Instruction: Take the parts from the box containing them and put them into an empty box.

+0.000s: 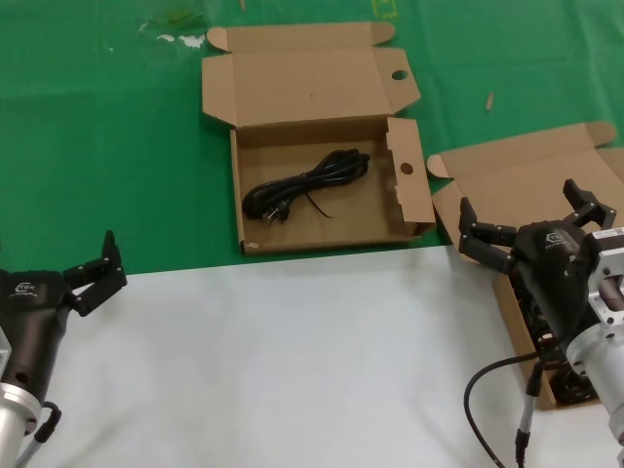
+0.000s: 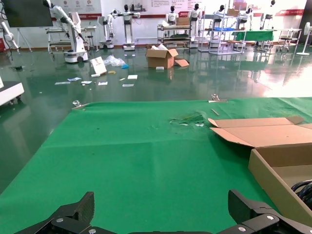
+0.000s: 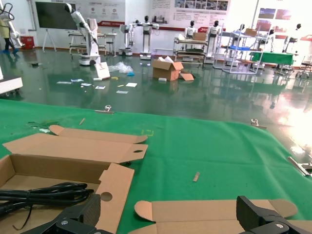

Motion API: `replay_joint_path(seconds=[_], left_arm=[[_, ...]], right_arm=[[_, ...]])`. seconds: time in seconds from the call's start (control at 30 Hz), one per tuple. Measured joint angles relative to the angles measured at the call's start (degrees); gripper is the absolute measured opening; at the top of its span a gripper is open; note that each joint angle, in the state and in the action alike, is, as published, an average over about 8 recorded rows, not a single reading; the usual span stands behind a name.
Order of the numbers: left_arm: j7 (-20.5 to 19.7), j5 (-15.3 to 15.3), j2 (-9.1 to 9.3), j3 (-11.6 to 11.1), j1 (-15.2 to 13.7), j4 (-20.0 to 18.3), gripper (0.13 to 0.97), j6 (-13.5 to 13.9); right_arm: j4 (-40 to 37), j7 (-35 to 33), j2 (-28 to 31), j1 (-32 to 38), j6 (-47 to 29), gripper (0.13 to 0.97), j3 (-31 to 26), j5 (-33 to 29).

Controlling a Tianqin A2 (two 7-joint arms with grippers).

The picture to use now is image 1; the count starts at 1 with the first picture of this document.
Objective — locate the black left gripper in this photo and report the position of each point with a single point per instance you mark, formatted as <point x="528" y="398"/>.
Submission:
<point x="29" y="331"/>

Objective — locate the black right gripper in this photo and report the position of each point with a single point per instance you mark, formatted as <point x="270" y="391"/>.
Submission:
<point x="551" y="278"/>

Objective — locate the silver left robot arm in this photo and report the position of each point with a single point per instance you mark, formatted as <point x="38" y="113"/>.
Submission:
<point x="12" y="419"/>

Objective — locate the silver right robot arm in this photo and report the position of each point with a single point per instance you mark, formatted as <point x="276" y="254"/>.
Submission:
<point x="599" y="365"/>

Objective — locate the open brown cardboard box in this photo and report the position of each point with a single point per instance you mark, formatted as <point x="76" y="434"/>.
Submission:
<point x="317" y="88"/>
<point x="512" y="166"/>

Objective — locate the small cardboard strip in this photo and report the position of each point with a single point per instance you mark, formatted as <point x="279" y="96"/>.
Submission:
<point x="489" y="101"/>

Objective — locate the green table cloth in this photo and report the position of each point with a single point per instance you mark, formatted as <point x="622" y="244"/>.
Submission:
<point x="97" y="146"/>

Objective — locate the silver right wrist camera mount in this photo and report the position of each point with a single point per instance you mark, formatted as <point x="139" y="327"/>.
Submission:
<point x="609" y="263"/>

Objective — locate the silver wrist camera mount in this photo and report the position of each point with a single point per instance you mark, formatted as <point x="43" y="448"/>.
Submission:
<point x="609" y="263"/>
<point x="4" y="351"/>

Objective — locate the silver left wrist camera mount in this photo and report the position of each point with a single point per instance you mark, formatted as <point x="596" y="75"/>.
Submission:
<point x="4" y="351"/>

